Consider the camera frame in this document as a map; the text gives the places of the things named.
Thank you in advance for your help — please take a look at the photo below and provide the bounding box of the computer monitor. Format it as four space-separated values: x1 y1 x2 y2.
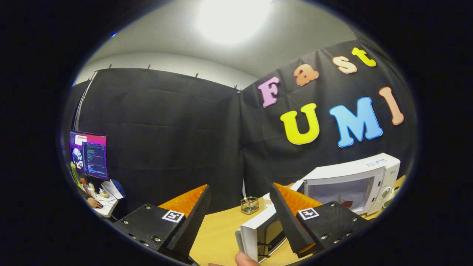
69 131 109 180

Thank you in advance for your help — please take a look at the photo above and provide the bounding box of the ceiling light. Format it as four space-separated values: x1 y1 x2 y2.
196 0 274 45

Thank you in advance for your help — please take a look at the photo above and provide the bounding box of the white paper sheet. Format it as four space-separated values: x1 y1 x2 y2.
101 180 124 200

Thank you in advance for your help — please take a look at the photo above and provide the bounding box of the wire mesh pen holder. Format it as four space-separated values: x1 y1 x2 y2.
241 197 260 215

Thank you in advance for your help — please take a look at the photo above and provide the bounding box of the white toaster oven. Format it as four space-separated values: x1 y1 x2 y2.
235 153 401 263

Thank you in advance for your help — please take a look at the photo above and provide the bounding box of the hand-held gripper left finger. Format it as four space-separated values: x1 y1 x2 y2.
111 184 212 260

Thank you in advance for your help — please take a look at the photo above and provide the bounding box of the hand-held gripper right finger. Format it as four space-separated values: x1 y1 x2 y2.
269 181 372 258

